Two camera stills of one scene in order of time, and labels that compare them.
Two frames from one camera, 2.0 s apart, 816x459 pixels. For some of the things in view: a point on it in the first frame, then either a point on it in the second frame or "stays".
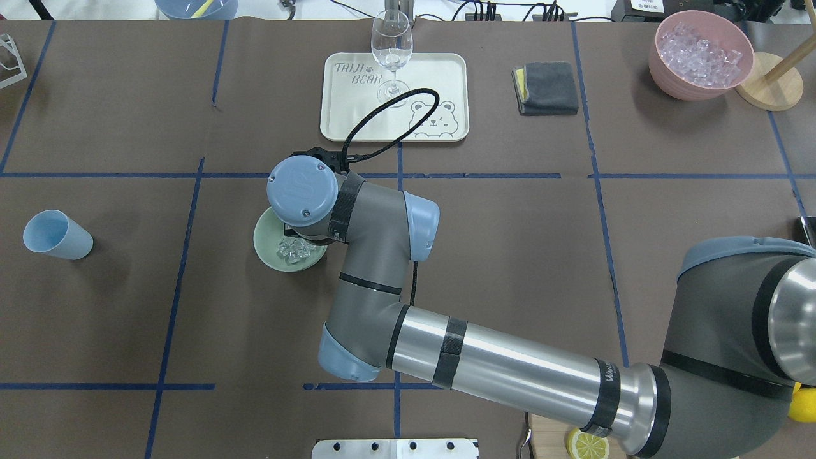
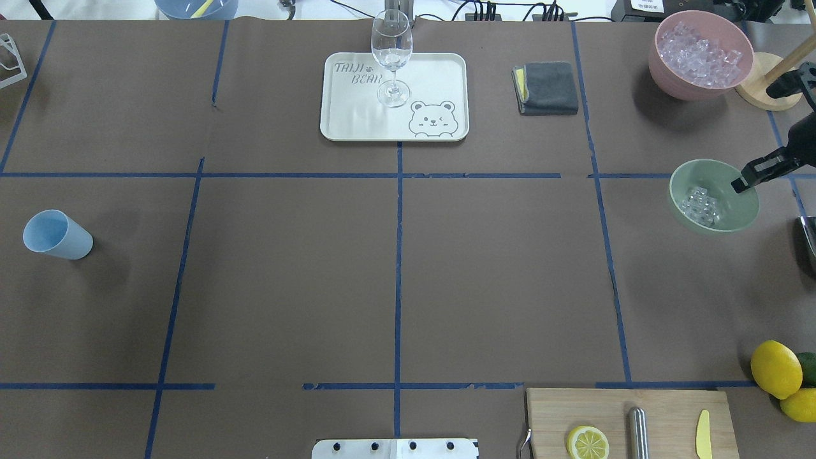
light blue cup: (51, 232) stays
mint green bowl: (282, 252) -> (702, 192)
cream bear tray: (349, 84) stays
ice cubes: (292, 250) -> (701, 207)
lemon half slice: (582, 445) stays
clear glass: (392, 41) stays
